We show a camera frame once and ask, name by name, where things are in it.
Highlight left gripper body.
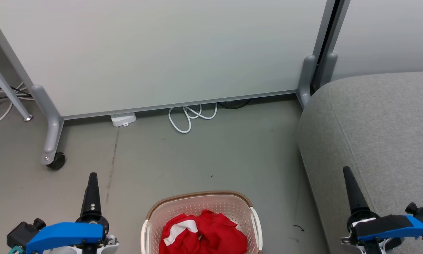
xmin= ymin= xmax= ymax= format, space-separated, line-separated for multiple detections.
xmin=57 ymin=213 xmax=120 ymax=254

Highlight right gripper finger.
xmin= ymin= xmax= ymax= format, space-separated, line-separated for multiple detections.
xmin=342 ymin=166 xmax=371 ymax=214

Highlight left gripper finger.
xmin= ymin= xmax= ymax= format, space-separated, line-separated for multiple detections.
xmin=80 ymin=173 xmax=102 ymax=217

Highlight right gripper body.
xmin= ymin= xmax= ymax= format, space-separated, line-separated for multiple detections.
xmin=340 ymin=210 xmax=406 ymax=254

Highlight red shorts with white stripe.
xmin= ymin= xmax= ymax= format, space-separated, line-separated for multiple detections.
xmin=159 ymin=212 xmax=205 ymax=254

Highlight plain red garment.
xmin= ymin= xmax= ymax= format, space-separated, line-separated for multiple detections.
xmin=192 ymin=209 xmax=248 ymax=254

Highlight grey fabric sofa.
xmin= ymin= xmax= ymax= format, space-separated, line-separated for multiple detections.
xmin=296 ymin=71 xmax=423 ymax=254

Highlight black caster wheel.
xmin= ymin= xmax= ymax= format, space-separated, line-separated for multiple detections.
xmin=46 ymin=152 xmax=66 ymax=171

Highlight white power adapter box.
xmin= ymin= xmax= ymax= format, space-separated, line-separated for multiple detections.
xmin=110 ymin=112 xmax=137 ymax=127

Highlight grey partition foot with caster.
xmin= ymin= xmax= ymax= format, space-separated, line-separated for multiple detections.
xmin=31 ymin=84 xmax=65 ymax=166

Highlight beige plastic laundry basket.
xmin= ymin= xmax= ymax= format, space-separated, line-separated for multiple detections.
xmin=140 ymin=190 xmax=264 ymax=254

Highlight grey upright partition foot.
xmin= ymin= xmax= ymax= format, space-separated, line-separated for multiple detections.
xmin=318 ymin=53 xmax=338 ymax=89
xmin=297 ymin=54 xmax=318 ymax=108

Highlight grey metal stand leg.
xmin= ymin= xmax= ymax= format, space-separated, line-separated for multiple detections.
xmin=0 ymin=52 xmax=33 ymax=122

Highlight large white partition panel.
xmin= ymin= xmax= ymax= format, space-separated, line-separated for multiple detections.
xmin=0 ymin=0 xmax=336 ymax=121

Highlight narrow white partition panel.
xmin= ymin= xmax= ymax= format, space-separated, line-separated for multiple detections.
xmin=325 ymin=0 xmax=423 ymax=82

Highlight coiled white cable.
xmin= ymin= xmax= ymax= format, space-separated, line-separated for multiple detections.
xmin=168 ymin=102 xmax=218 ymax=134

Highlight long white floor cable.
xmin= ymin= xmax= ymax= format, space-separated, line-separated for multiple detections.
xmin=0 ymin=82 xmax=35 ymax=129

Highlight black cable under partition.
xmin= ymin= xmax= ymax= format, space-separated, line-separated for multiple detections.
xmin=217 ymin=98 xmax=253 ymax=109

